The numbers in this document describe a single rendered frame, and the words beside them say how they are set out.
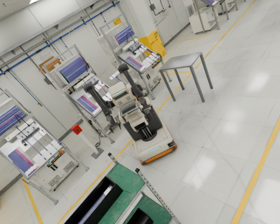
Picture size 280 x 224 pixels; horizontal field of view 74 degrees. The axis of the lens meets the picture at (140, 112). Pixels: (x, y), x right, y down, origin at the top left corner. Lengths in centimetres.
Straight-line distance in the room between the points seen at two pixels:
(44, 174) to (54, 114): 196
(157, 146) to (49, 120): 336
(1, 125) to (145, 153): 235
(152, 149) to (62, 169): 191
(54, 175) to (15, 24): 343
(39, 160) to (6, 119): 85
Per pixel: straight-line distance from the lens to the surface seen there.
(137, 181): 164
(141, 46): 475
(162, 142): 281
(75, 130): 364
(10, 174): 560
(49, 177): 398
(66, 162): 396
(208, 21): 708
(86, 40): 579
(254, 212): 234
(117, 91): 228
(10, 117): 370
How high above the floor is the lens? 213
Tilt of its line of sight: 30 degrees down
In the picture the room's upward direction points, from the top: 31 degrees counter-clockwise
